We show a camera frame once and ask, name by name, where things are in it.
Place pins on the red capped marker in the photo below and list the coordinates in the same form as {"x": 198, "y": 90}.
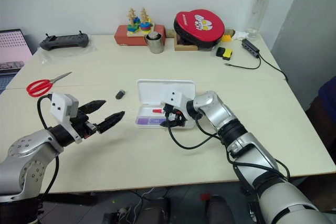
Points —
{"x": 157, "y": 110}

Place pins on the white plastic pencil case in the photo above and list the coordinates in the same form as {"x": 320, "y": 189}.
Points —
{"x": 152, "y": 93}

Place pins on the yellow black board eraser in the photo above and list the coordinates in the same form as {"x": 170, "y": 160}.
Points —
{"x": 228, "y": 54}

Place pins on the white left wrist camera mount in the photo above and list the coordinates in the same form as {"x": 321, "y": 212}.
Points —
{"x": 61, "y": 105}

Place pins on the stainless steel cup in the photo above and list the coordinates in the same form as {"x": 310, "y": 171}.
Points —
{"x": 155, "y": 44}

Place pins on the wooden open box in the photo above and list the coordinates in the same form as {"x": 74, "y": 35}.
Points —
{"x": 183, "y": 47}

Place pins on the red black punch pad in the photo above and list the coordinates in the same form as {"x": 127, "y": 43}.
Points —
{"x": 202, "y": 26}

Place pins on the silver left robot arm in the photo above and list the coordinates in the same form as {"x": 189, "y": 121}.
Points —
{"x": 29, "y": 153}

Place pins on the dark rounded shape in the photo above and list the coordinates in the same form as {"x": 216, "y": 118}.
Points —
{"x": 219, "y": 211}

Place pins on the open laptop computer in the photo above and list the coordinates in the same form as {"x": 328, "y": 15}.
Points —
{"x": 11, "y": 48}

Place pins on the dark blue cloth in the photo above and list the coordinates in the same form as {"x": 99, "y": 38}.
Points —
{"x": 328, "y": 93}

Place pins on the purple white flat box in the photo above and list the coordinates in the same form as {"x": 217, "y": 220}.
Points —
{"x": 147, "y": 121}

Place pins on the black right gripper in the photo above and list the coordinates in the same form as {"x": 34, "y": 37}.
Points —
{"x": 181, "y": 121}

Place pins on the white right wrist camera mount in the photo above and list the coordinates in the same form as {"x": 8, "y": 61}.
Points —
{"x": 174, "y": 98}

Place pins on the small red tag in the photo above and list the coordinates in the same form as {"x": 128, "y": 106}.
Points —
{"x": 205, "y": 197}

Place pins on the clear bottle green lid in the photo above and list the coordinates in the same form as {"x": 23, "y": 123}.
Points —
{"x": 258, "y": 11}

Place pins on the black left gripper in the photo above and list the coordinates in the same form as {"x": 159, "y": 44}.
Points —
{"x": 84, "y": 127}

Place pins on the short black marker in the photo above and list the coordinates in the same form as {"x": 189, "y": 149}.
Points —
{"x": 120, "y": 94}

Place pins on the yellow toy block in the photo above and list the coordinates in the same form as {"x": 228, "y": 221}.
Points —
{"x": 226, "y": 38}

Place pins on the crumpled white tissue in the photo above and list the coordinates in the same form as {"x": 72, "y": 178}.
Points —
{"x": 240, "y": 35}

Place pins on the black usb hub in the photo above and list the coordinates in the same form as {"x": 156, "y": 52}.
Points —
{"x": 250, "y": 47}

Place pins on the clear plastic bag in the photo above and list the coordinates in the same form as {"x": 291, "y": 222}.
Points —
{"x": 78, "y": 52}

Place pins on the black handheld remote controller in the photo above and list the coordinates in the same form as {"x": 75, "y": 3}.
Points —
{"x": 64, "y": 41}

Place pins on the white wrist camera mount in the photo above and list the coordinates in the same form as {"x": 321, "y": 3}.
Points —
{"x": 61, "y": 105}
{"x": 174, "y": 98}

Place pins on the red brick coloured box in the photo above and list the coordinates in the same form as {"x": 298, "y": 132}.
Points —
{"x": 123, "y": 36}

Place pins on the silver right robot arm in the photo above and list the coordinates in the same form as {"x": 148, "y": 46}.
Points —
{"x": 249, "y": 153}

